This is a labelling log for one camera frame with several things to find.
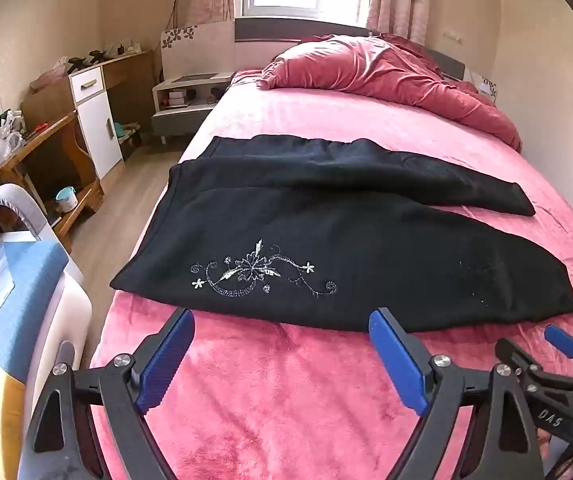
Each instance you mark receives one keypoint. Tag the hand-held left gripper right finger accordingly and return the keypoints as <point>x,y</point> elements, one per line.
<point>396,355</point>

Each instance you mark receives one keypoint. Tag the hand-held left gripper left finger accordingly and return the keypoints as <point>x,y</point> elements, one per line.
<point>166,360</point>

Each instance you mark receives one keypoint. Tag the black embroidered pants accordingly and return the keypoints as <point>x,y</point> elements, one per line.
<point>316,230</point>

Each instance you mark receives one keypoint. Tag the bed with pink blanket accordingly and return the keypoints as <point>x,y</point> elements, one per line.
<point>276,400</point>

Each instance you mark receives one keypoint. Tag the blue and white box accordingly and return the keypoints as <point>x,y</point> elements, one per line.
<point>21,280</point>

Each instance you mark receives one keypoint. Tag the teal cup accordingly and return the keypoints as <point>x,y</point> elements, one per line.
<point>66,200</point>

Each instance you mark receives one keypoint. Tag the grey chair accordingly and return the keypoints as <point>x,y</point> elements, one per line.
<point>21,200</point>

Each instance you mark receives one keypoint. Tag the teal basin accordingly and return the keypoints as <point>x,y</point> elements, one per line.
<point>119,130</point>

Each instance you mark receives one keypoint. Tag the white and wood cabinet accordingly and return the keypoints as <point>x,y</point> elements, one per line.
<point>99,125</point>

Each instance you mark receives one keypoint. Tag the wooden table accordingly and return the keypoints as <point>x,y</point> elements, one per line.
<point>51,132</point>

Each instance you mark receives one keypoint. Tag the white floral nightstand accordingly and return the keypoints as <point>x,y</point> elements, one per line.
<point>486,85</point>
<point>191,90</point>

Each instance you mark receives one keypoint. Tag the pink duvet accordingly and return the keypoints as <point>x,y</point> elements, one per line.
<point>366,70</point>

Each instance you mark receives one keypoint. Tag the pink plastic bag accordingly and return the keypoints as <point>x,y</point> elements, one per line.
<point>49,77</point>

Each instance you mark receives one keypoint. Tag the grey headboard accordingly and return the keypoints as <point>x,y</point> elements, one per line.
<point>276,30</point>

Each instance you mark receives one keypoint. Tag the white wall socket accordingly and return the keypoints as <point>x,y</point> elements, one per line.
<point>455,36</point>

